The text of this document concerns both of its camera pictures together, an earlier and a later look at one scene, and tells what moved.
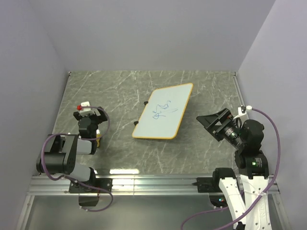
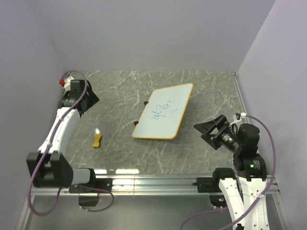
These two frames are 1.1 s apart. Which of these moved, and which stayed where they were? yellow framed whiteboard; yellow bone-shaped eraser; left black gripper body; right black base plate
Moved: left black gripper body
Stayed: yellow bone-shaped eraser; yellow framed whiteboard; right black base plate
